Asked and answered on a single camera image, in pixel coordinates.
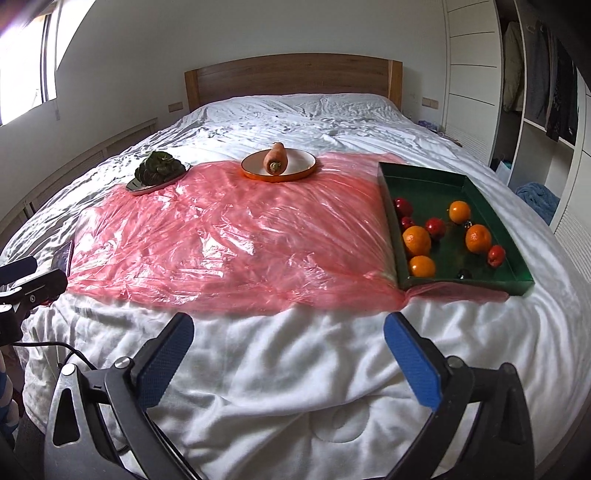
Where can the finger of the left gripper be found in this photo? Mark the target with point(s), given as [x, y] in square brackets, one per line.
[11, 272]
[40, 290]

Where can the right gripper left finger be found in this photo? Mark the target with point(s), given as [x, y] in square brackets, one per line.
[158, 359]

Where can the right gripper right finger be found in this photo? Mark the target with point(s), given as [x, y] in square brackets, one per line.
[422, 364]

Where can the large textured orange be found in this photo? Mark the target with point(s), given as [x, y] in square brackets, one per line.
[417, 241]

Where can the red apple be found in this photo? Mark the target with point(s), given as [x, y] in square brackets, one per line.
[436, 227]

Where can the dark red plum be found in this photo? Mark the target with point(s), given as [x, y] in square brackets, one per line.
[407, 222]

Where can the small orange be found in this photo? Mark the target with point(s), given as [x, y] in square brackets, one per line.
[460, 212]

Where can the white bed sheet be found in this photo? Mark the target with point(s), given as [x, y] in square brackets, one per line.
[308, 393]

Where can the striped plate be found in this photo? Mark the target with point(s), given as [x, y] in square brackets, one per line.
[136, 188]

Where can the green tray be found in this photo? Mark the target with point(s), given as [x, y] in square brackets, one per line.
[431, 192]

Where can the pink plastic sheet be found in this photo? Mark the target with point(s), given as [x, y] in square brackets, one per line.
[218, 242]

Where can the dark green leafy vegetable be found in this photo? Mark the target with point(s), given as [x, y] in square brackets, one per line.
[158, 168]

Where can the blue towel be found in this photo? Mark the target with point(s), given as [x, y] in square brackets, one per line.
[540, 199]

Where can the window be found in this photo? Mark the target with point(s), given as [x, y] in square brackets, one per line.
[33, 45]

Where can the orange rimmed white bowl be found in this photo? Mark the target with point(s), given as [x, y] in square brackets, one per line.
[300, 164]

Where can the orange carrot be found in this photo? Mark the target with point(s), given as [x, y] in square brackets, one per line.
[275, 162]

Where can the white wardrobe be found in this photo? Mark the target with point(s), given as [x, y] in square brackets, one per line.
[513, 146]

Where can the wooden headboard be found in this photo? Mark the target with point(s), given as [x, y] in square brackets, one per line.
[295, 73]

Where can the hanging clothes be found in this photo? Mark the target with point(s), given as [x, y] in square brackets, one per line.
[540, 79]

